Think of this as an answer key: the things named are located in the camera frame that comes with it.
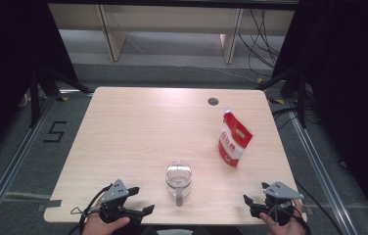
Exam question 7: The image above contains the person's right hand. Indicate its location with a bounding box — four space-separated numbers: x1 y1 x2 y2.
259 199 308 235

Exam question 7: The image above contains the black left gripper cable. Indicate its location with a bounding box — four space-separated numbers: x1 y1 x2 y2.
69 184 114 235

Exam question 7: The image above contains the bundle of black cables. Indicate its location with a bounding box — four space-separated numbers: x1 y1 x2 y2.
238 9 283 78

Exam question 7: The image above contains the aluminium floor rail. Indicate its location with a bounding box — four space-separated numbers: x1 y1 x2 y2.
0 94 58 227
284 99 360 235

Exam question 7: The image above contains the beige shelf unit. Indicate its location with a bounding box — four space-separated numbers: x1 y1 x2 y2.
48 3 296 65

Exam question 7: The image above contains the red and white pouch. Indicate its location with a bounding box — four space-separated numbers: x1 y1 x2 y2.
218 106 253 168

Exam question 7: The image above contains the person's left hand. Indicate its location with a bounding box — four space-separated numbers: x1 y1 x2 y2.
81 204 131 235

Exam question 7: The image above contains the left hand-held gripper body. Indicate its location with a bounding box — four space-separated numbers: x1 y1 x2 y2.
98 178 143 225

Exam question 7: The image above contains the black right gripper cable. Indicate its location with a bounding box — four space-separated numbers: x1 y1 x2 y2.
267 180 345 235

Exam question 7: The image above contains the grey tape strip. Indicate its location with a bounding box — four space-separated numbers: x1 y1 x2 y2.
37 199 63 212

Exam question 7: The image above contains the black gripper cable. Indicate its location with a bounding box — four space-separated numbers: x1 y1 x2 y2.
267 180 345 235
69 184 114 235

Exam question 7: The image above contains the dark curtain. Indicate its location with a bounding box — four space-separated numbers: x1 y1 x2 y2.
0 0 79 168
270 0 368 231

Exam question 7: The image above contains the black metal stand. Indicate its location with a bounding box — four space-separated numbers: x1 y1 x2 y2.
29 67 92 128
255 69 321 129

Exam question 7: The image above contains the clear glass measuring cup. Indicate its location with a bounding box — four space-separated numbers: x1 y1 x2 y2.
164 160 194 208

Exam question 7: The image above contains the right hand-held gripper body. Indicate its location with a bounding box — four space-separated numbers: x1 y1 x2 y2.
250 181 304 226

